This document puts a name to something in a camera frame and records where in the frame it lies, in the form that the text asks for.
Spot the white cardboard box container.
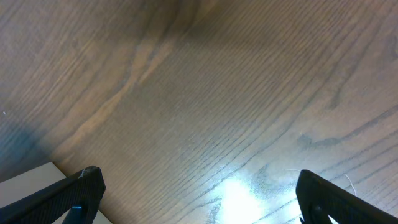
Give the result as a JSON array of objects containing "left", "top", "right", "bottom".
[{"left": 1, "top": 162, "right": 111, "bottom": 224}]

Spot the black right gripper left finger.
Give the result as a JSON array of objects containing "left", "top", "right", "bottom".
[{"left": 1, "top": 166, "right": 106, "bottom": 224}]

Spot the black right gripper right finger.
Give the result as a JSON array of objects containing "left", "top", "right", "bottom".
[{"left": 295, "top": 170, "right": 397, "bottom": 224}]

